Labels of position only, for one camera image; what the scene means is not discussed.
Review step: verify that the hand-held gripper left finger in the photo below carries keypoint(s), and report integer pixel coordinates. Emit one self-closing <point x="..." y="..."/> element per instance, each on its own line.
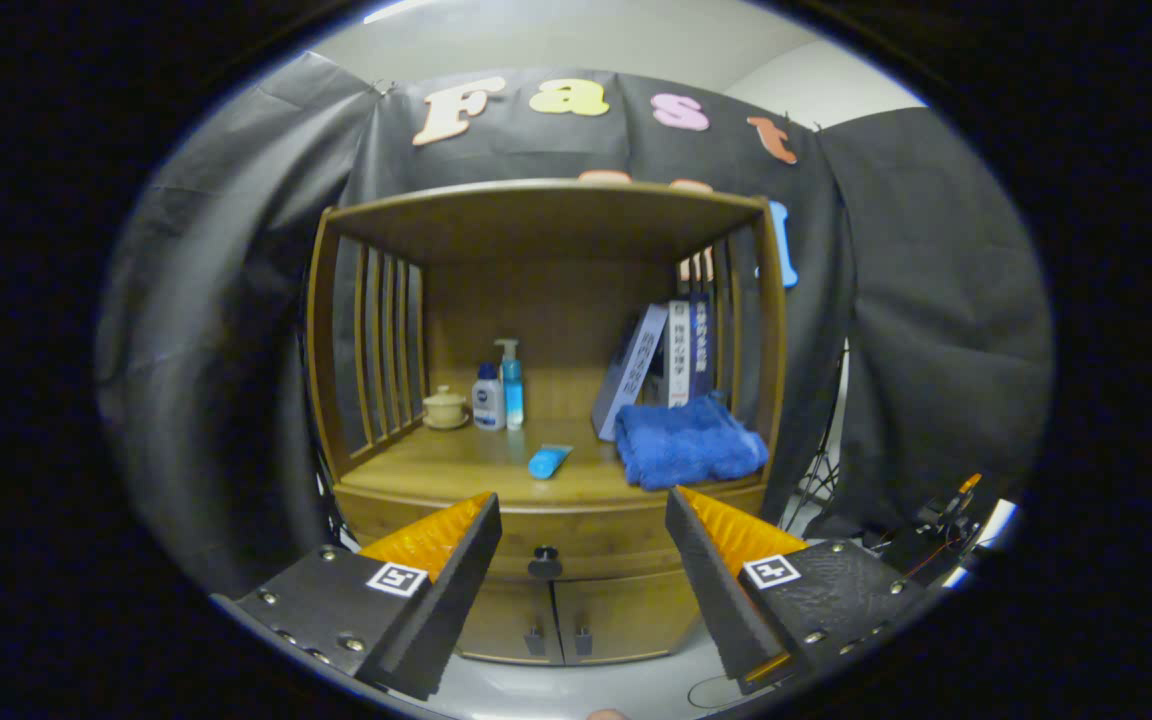
<point x="446" y="600"/>

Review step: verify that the wooden cabinet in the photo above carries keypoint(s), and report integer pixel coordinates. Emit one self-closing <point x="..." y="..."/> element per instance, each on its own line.
<point x="536" y="220"/>

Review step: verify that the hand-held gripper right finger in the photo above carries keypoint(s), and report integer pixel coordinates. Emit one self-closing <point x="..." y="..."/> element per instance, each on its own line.
<point x="714" y="590"/>

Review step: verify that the black tripod stand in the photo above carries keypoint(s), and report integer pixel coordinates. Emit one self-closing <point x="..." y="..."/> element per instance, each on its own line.
<point x="821" y="480"/>

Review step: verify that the clear blue pump bottle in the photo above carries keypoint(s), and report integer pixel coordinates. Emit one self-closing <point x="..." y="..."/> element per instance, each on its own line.
<point x="513" y="395"/>

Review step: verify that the wooden cabinet door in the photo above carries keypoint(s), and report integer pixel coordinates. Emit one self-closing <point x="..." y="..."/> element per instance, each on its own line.
<point x="511" y="620"/>
<point x="626" y="615"/>

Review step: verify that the wooden drawer with black knob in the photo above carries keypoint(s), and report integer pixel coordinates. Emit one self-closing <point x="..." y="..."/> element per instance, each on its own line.
<point x="586" y="530"/>

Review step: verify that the dark equipment with orange part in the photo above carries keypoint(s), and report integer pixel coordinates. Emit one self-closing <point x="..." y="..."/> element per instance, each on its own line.
<point x="921" y="545"/>

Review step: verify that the white bottle with blue cap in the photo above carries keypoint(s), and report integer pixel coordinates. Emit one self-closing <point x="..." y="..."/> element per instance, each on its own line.
<point x="488" y="405"/>

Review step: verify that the blue white cream tube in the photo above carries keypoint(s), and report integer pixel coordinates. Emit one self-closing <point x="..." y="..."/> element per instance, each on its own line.
<point x="548" y="462"/>

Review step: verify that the blue folded towel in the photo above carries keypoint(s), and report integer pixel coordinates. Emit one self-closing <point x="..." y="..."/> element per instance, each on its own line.
<point x="686" y="445"/>

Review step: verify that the beige lidded teacup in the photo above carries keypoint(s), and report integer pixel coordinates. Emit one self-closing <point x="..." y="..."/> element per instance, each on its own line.
<point x="445" y="408"/>

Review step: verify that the dark blue book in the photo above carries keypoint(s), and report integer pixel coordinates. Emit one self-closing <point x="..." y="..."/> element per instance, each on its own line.
<point x="701" y="345"/>

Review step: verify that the white book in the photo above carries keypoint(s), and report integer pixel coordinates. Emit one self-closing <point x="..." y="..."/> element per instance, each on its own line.
<point x="679" y="350"/>

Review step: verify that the wooden countertop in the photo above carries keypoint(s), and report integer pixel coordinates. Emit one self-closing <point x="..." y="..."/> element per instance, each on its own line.
<point x="456" y="465"/>

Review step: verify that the pale grey book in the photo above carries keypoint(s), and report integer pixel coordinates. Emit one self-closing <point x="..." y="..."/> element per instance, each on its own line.
<point x="631" y="370"/>

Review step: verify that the white flat panel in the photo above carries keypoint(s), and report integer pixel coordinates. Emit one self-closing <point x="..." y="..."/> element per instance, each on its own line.
<point x="1001" y="520"/>

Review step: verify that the black backdrop cloth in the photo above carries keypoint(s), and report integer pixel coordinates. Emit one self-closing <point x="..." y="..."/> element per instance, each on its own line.
<point x="216" y="320"/>

